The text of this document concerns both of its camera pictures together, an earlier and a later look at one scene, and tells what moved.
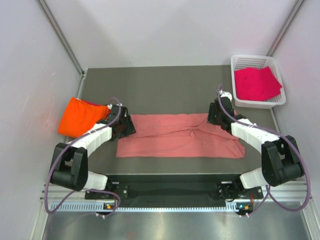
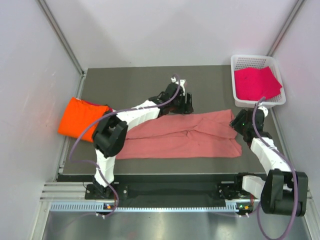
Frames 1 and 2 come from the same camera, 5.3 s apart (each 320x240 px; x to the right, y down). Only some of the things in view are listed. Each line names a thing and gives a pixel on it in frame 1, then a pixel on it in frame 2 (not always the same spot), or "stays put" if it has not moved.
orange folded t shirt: x=79 y=116 stays put
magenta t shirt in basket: x=256 y=84 stays put
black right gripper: x=211 y=119 -> x=235 y=123
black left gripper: x=130 y=129 -> x=186 y=107
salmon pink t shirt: x=178 y=135 stays put
